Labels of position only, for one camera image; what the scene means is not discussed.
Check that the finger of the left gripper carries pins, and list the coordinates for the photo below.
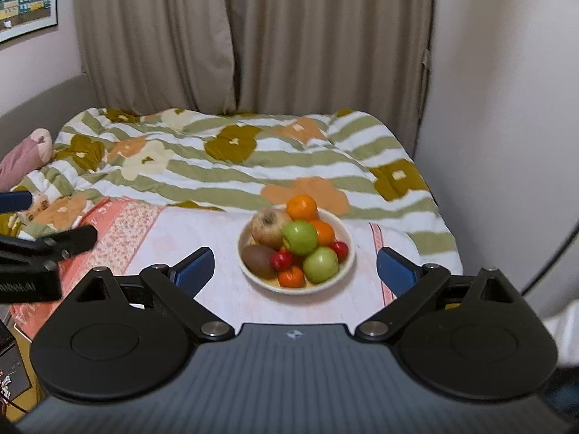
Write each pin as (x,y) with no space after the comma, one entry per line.
(11,202)
(70,243)

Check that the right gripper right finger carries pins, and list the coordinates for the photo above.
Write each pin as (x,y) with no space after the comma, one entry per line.
(415,287)

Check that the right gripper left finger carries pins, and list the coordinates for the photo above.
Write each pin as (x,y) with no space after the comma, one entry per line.
(175,288)

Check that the red cherry tomato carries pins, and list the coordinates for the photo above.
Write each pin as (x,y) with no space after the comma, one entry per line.
(341,249)
(282,261)

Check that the brown kiwi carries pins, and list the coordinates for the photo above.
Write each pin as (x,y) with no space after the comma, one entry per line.
(257,258)

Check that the small green apple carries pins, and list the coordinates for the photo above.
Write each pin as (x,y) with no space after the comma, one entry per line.
(300,238)

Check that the orange mandarin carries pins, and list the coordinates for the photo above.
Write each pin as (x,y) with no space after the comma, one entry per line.
(302,208)

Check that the pink plush toy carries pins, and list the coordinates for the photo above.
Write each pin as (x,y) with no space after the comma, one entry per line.
(31,154)

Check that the cream cartoon duck bowl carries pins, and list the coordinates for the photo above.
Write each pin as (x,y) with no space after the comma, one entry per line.
(272,285)

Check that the large green apple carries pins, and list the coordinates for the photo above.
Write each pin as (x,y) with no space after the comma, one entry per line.
(321,265)

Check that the grey bed headboard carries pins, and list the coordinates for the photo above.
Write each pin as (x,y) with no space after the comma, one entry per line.
(50,109)

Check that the large orange in bowl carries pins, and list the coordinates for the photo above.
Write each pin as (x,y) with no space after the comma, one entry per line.
(325,232)

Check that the large yellow-red apple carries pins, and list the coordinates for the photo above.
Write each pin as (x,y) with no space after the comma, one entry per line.
(267,225)

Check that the small mandarin in bowl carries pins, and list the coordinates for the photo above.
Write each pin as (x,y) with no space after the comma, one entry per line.
(292,278)

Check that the striped floral quilt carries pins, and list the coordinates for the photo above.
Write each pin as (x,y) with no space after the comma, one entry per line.
(348,162)

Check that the white crumpled plastic bag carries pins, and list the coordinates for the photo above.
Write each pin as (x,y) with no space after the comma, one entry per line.
(564,328)

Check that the beige curtain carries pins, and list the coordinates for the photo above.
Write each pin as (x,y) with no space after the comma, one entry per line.
(260,56)

